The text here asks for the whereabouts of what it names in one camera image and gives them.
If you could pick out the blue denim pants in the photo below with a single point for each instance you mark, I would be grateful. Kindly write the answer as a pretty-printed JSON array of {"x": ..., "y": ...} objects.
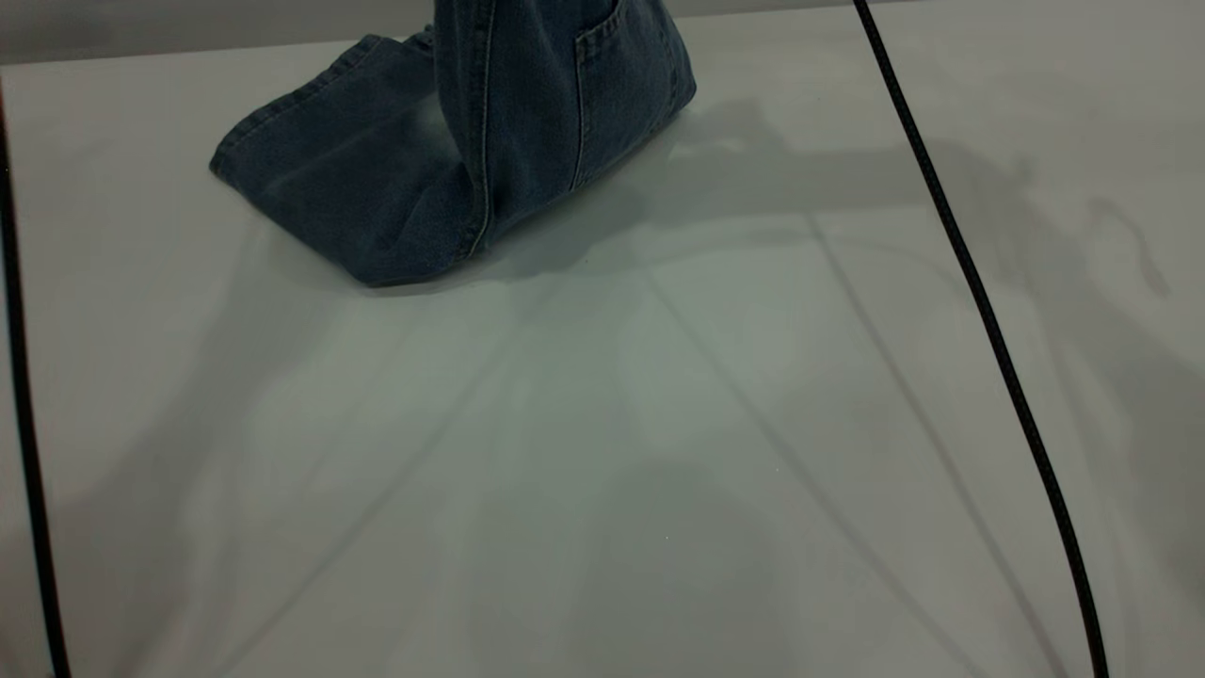
[{"x": 395, "y": 160}]

